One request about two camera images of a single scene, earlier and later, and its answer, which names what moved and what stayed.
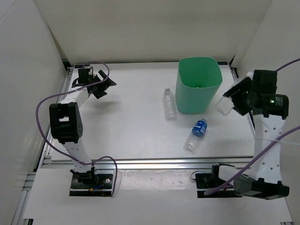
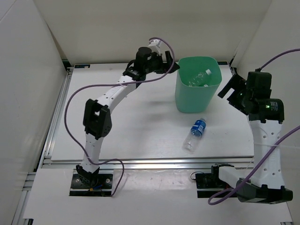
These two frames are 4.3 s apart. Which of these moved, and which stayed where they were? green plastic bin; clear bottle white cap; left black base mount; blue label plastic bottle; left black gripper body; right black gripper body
Moved: left black gripper body; clear bottle white cap
Stayed: left black base mount; green plastic bin; blue label plastic bottle; right black gripper body
